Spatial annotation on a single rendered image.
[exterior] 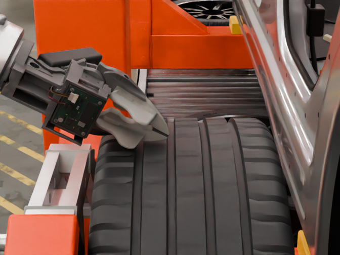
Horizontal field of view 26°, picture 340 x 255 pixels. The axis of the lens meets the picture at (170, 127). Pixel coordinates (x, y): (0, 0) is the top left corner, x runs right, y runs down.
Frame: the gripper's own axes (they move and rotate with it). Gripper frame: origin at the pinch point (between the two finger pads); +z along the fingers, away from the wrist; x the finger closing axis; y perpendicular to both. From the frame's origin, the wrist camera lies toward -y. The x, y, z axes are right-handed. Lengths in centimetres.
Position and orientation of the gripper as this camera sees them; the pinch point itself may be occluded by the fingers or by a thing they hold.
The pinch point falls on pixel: (159, 128)
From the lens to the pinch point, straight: 94.4
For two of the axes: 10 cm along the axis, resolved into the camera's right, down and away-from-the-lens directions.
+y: 0.0, 4.3, -9.0
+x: 4.8, -8.0, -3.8
